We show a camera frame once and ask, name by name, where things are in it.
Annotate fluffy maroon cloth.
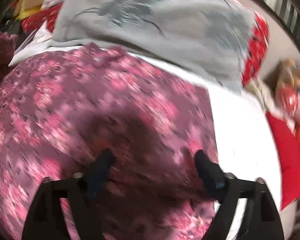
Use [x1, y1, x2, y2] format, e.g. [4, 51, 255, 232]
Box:
[0, 31, 18, 90]

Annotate striped dark headboard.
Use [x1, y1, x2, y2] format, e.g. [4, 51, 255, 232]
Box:
[225, 0, 300, 55]

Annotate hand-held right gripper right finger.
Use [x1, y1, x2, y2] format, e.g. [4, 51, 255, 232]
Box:
[195, 149, 286, 240]

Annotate pink floral garment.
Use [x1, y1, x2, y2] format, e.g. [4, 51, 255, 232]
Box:
[0, 42, 219, 240]

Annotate plain red cloth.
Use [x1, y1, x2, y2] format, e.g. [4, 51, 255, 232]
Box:
[266, 112, 300, 210]

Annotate grey floral pillow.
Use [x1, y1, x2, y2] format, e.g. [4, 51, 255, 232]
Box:
[49, 0, 257, 93]

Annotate white textured bed cover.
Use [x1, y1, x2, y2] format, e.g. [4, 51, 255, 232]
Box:
[9, 21, 290, 240]

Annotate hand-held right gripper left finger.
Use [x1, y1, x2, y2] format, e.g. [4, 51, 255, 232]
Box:
[22, 148, 115, 240]

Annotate red patterned bag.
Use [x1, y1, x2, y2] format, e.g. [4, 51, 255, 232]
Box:
[275, 60, 300, 155]

